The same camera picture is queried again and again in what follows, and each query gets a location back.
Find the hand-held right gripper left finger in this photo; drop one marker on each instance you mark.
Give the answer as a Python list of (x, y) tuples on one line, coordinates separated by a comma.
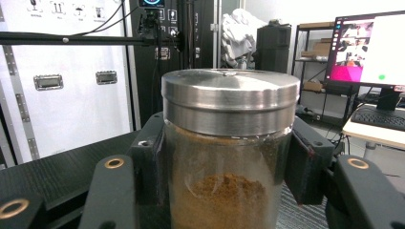
[(149, 159)]

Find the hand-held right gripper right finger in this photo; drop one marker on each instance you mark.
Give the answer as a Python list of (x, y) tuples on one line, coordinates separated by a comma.
[(307, 159)]

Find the glass spice jar metal lid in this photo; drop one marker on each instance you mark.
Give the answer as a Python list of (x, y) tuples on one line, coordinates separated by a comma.
[(229, 143)]

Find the black wooden shelf riser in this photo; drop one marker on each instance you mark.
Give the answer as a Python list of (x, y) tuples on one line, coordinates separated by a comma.
[(57, 171)]

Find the beige desk with white legs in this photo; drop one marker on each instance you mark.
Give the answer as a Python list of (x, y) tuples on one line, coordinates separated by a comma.
[(372, 135)]

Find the small cardboard box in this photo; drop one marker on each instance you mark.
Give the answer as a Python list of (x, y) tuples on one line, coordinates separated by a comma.
[(313, 86)]

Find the black keyboard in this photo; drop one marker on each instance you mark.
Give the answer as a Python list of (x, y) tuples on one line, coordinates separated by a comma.
[(379, 119)]

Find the white flight case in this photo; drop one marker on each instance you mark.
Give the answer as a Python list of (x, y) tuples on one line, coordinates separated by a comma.
[(79, 108)]

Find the black metal rack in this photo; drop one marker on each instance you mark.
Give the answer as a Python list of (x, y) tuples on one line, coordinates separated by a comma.
[(310, 60)]

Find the large cardboard box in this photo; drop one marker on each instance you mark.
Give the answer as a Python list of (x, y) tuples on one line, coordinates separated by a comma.
[(316, 49)]

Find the black box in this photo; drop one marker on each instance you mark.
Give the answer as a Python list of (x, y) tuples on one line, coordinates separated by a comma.
[(273, 47)]

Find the black horizontal stand bar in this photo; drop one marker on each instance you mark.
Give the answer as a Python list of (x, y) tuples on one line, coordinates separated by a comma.
[(95, 40)]

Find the computer monitor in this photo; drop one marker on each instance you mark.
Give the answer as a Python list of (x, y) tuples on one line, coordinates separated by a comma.
[(388, 47)]

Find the black flight case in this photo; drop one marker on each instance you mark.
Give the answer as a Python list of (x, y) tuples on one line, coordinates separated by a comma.
[(203, 31)]

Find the heap of white cloth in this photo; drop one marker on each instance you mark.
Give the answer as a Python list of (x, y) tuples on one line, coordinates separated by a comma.
[(238, 35)]

